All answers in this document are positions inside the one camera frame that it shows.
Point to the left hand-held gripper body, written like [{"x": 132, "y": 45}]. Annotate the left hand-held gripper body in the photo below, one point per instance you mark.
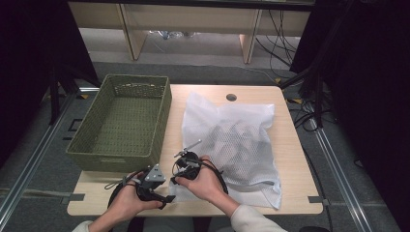
[{"x": 154, "y": 175}]

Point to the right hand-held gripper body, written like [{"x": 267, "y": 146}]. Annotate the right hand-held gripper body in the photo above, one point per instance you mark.
[{"x": 188, "y": 166}]

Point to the white mesh laundry bag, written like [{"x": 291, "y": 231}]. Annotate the white mesh laundry bag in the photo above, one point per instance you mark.
[{"x": 206, "y": 112}]

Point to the green woven basket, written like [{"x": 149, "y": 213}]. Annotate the green woven basket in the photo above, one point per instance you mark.
[{"x": 125, "y": 122}]

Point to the person's right hand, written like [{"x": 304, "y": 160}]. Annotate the person's right hand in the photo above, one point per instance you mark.
[{"x": 204, "y": 183}]

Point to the person's left hand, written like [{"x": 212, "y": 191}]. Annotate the person's left hand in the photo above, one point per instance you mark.
[{"x": 127, "y": 201}]

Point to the person's lap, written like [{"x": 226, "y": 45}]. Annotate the person's lap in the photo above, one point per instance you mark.
[{"x": 167, "y": 225}]

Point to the black metal stand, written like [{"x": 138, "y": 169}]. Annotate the black metal stand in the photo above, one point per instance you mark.
[
  {"x": 54, "y": 96},
  {"x": 319, "y": 96}
]

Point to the clear plastic clutter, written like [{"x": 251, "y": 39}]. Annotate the clear plastic clutter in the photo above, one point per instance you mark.
[{"x": 174, "y": 34}]

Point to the light wooden desk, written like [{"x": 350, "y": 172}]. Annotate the light wooden desk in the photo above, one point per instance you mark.
[{"x": 193, "y": 19}]

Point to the black curtain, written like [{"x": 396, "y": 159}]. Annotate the black curtain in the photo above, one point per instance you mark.
[
  {"x": 25, "y": 48},
  {"x": 370, "y": 64}
]

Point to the aluminium floor rail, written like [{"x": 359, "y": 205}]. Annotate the aluminium floor rail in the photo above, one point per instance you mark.
[
  {"x": 32, "y": 161},
  {"x": 341, "y": 187}
]

